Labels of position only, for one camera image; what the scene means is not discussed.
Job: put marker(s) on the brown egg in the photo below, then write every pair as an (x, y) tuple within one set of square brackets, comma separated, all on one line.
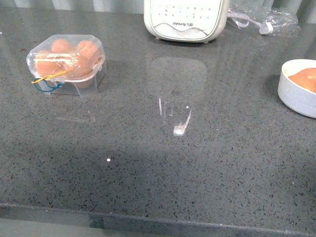
[(305, 78), (47, 64), (89, 50), (80, 70), (62, 46)]

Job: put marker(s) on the clear plastic egg box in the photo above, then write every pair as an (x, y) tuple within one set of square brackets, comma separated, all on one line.
[(69, 87)]

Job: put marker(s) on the brown egg in bowl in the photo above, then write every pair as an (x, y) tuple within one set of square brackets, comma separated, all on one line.
[(305, 78)]

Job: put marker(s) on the blue rubber band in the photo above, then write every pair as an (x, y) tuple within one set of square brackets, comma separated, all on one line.
[(46, 86)]

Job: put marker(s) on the white Joyoung blender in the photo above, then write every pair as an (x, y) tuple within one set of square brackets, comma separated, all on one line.
[(196, 21)]

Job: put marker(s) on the white round bowl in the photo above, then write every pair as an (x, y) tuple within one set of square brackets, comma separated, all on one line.
[(292, 95)]

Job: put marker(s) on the clear plastic bag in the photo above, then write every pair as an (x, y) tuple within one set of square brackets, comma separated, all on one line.
[(261, 20)]

